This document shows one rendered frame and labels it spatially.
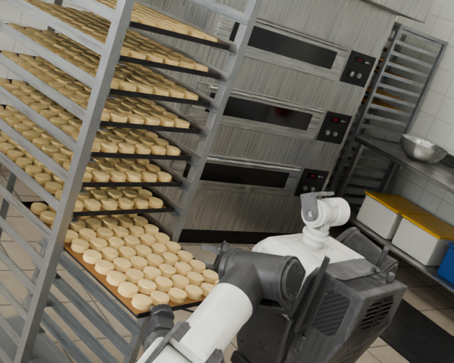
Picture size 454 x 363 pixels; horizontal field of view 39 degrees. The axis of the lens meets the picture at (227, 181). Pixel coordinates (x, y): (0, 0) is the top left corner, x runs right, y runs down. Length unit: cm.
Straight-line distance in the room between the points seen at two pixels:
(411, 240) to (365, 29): 166
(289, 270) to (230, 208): 310
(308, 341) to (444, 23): 485
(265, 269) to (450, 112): 465
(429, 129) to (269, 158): 197
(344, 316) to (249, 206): 312
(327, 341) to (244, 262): 25
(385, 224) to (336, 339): 391
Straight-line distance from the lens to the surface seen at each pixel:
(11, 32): 207
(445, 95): 586
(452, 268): 494
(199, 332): 115
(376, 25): 460
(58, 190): 190
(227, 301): 120
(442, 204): 574
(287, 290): 126
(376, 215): 532
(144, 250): 190
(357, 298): 134
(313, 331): 141
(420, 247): 508
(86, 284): 244
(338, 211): 147
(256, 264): 127
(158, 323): 152
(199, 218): 422
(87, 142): 169
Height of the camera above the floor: 168
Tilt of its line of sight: 16 degrees down
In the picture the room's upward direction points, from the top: 20 degrees clockwise
